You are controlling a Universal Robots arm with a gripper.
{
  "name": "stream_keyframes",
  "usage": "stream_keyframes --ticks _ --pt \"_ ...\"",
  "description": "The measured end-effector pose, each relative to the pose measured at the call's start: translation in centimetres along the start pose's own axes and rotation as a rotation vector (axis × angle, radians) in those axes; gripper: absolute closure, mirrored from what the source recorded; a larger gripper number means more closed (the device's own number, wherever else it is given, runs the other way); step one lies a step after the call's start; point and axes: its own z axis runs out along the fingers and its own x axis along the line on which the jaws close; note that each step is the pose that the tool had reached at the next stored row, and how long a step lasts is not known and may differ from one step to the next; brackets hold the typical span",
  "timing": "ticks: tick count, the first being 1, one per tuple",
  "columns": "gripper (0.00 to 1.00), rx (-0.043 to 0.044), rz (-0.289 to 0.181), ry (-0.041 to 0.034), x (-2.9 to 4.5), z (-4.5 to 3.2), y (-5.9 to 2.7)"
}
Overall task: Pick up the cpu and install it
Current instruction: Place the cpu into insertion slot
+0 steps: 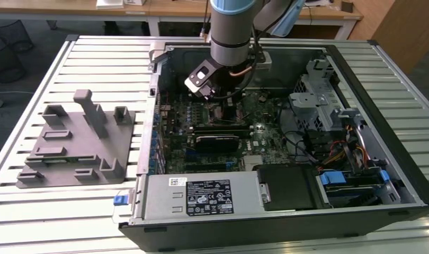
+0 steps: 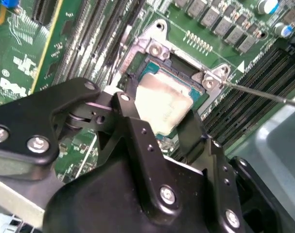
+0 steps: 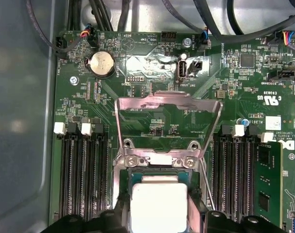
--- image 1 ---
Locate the grey plastic parts rack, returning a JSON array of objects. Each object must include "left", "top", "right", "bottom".
[{"left": 16, "top": 89, "right": 138, "bottom": 189}]

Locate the CPU socket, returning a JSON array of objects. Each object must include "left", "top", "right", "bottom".
[{"left": 207, "top": 103, "right": 246, "bottom": 126}]

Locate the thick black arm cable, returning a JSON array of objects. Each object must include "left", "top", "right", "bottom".
[{"left": 231, "top": 0, "right": 297, "bottom": 101}]

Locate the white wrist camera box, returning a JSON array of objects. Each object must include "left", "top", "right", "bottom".
[{"left": 183, "top": 59, "right": 218, "bottom": 100}]

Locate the flat black wire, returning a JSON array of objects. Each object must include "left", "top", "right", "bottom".
[{"left": 341, "top": 126, "right": 364, "bottom": 175}]

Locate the silver chipset heatsink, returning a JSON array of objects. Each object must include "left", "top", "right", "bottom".
[{"left": 243, "top": 155, "right": 265, "bottom": 170}]

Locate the black RAM slot bank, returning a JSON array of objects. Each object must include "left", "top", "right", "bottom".
[{"left": 191, "top": 123, "right": 254, "bottom": 137}]

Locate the hard disk in blue carrier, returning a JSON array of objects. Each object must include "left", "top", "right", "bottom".
[{"left": 318, "top": 169, "right": 392, "bottom": 208}]

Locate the black expansion slot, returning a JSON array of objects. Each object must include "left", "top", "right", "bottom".
[{"left": 183, "top": 163, "right": 235, "bottom": 171}]

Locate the green motherboard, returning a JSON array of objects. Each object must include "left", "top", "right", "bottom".
[{"left": 154, "top": 88, "right": 299, "bottom": 175}]

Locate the black mesh waste bin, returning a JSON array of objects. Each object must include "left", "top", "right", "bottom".
[
  {"left": 0, "top": 37, "right": 28, "bottom": 84},
  {"left": 0, "top": 20, "right": 35, "bottom": 52}
]

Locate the thin black wire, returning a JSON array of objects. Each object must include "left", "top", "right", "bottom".
[{"left": 278, "top": 100, "right": 320, "bottom": 166}]

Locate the plain white box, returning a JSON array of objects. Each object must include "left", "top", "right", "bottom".
[{"left": 95, "top": 0, "right": 126, "bottom": 10}]

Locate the black open PC case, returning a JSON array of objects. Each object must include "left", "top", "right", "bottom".
[{"left": 114, "top": 37, "right": 429, "bottom": 252}]

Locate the yellow red wire bundle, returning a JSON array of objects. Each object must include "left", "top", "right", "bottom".
[{"left": 320, "top": 140, "right": 373, "bottom": 171}]

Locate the silver power supply unit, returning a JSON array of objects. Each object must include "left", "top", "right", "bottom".
[{"left": 128, "top": 170, "right": 269, "bottom": 221}]

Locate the wooden desk white frame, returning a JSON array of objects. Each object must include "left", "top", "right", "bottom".
[
  {"left": 154, "top": 0, "right": 364, "bottom": 40},
  {"left": 0, "top": 0, "right": 160, "bottom": 37}
]

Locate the metal drive cage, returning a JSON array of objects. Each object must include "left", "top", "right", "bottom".
[{"left": 287, "top": 59, "right": 346, "bottom": 133}]

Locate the green RAM stick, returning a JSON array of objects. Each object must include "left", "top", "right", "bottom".
[{"left": 44, "top": 157, "right": 82, "bottom": 164}]

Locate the small black graphics card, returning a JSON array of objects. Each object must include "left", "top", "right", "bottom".
[{"left": 194, "top": 135, "right": 242, "bottom": 155}]

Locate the grey plastic cage bracket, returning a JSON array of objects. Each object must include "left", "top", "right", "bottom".
[{"left": 333, "top": 107, "right": 362, "bottom": 125}]

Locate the wooden cabinet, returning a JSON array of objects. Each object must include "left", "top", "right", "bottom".
[{"left": 350, "top": 0, "right": 429, "bottom": 75}]

